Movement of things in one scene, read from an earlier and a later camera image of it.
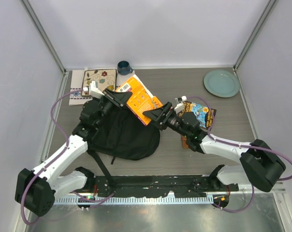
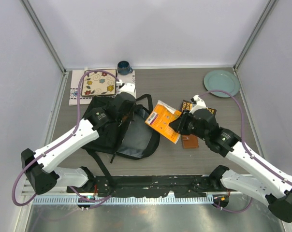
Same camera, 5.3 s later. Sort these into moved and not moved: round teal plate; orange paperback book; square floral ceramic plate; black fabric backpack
Moved: orange paperback book
Not moved: round teal plate; square floral ceramic plate; black fabric backpack
